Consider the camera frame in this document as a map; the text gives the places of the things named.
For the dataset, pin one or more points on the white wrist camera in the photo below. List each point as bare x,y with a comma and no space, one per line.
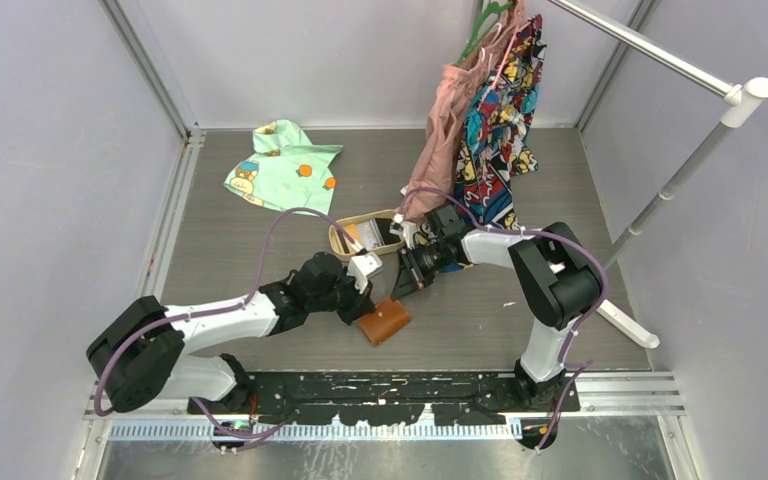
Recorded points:
362,267
405,230

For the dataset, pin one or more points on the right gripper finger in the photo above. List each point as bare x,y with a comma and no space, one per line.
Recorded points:
410,280
407,264

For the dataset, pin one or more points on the slotted aluminium rail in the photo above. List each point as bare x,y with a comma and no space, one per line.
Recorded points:
202,430

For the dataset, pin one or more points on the gold credit card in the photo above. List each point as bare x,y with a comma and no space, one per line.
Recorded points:
353,239

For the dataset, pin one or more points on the green cartoon child shirt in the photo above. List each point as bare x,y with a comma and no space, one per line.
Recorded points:
287,170

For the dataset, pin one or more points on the white metal clothes rack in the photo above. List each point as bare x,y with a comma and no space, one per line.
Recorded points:
697,276

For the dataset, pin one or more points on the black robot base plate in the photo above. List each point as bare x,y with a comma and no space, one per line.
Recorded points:
455,398

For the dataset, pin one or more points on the pink hanging garment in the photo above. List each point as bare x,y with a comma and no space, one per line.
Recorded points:
444,132

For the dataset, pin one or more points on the brown leather card holder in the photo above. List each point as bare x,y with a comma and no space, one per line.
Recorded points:
389,317

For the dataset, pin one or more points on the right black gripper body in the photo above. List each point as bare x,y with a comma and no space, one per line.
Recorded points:
432,258

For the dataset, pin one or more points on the green clothes hanger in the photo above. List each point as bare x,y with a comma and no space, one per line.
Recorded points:
489,14

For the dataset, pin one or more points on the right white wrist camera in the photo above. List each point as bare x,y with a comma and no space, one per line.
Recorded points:
405,230

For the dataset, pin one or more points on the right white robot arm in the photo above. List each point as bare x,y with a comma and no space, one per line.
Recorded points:
559,282

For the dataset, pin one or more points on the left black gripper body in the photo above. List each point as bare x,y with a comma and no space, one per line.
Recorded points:
342,295

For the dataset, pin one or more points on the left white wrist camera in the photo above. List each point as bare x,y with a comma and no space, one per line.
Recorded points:
362,267

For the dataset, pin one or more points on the white VIP card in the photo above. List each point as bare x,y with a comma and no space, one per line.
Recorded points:
370,233

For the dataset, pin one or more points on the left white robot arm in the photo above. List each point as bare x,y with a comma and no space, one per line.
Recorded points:
150,351

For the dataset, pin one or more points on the colourful comic print garment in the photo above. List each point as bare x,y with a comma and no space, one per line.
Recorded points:
492,145

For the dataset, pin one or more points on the beige oval card tray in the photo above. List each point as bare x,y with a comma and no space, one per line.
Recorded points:
338,244

